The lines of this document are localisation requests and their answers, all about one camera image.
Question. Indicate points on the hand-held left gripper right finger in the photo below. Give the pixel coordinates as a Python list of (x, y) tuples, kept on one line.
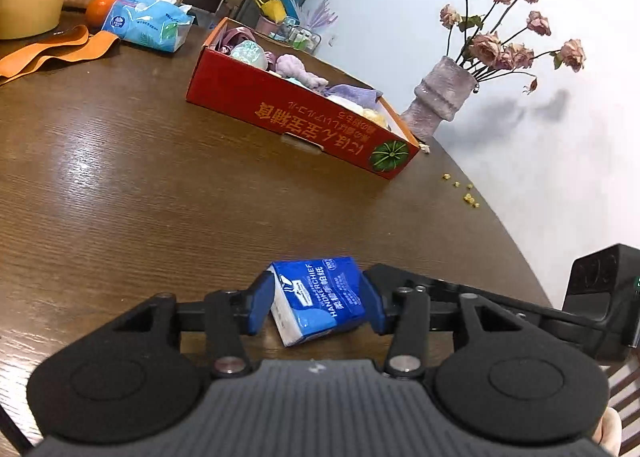
[(374, 307)]

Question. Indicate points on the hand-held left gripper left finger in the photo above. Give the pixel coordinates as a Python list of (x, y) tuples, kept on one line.
[(260, 302)]

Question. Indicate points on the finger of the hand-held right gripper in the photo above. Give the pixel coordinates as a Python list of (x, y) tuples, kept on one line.
[(505, 301)]

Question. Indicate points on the blue handkerchief tissue pack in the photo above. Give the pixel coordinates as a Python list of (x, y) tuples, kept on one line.
[(320, 302)]

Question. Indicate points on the red cardboard box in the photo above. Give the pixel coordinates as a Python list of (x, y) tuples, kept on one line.
[(300, 122)]

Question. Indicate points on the purple fabric sachet pouch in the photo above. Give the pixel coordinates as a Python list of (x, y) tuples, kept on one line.
[(352, 94)]

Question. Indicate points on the pink fluffy headband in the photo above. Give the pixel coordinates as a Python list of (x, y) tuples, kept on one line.
[(297, 69)]

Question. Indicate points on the person's right hand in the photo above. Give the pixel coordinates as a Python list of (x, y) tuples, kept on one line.
[(609, 432)]

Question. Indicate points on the dark wooden chair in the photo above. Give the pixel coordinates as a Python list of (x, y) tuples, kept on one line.
[(625, 387)]

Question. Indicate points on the scattered yellow crumbs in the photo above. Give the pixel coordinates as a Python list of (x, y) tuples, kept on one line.
[(467, 197)]

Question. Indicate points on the white fallen petal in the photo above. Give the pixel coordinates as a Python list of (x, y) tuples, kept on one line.
[(425, 147)]

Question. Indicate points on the pink ceramic vase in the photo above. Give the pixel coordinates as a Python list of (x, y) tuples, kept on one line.
[(440, 92)]

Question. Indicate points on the dried pink roses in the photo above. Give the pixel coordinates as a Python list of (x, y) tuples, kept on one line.
[(487, 47)]

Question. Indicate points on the yellow bag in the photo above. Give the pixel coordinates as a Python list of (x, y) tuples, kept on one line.
[(270, 8)]

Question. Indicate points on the purple dried flower bunch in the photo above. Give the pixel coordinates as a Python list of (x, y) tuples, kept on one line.
[(317, 12)]

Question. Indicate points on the light blue tissue pack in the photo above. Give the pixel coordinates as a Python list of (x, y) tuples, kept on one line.
[(145, 19)]

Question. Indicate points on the orange cloth band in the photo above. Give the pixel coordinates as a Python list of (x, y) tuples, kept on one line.
[(60, 52)]

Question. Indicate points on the orange fruit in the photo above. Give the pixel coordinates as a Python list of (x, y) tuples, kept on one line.
[(99, 11)]

